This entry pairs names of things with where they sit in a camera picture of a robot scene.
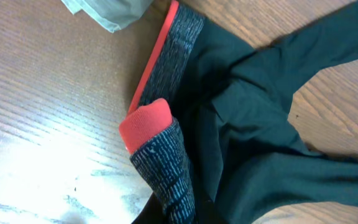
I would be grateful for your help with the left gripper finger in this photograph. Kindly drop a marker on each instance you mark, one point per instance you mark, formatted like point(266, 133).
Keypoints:
point(152, 213)

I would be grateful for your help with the black leggings with red waistband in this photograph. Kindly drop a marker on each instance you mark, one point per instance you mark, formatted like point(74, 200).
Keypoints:
point(208, 129)

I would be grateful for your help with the folded grey-brown trousers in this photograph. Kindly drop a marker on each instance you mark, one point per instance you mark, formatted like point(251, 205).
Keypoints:
point(113, 15)

